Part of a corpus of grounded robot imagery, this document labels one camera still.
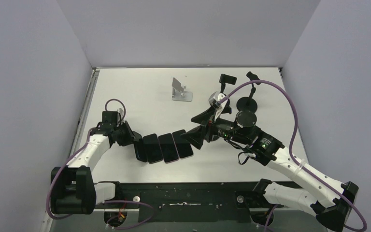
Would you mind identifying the silver phone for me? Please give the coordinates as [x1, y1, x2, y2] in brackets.
[172, 129, 194, 159]

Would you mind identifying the black phone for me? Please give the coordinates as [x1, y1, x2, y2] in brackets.
[133, 139, 148, 163]
[143, 133, 163, 164]

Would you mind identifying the purple phone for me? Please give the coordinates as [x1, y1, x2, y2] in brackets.
[158, 133, 179, 163]

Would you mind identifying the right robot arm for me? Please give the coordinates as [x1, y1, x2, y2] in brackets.
[181, 108, 359, 232]

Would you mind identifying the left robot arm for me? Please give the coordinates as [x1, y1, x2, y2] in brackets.
[46, 109, 147, 218]

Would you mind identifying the white folding phone stand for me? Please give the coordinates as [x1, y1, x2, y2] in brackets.
[171, 77, 193, 102]

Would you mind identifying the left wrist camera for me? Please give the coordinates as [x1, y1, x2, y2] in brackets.
[117, 108, 125, 124]

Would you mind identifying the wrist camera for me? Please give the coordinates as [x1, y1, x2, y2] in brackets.
[117, 108, 125, 124]
[209, 91, 232, 121]

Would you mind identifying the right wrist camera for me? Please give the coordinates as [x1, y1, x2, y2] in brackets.
[209, 91, 232, 121]

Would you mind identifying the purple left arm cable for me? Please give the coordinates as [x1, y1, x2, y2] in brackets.
[45, 98, 127, 220]

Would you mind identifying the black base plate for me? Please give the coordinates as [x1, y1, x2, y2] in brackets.
[95, 181, 272, 223]

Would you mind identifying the aluminium side rail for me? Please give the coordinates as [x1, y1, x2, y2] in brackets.
[40, 68, 100, 232]

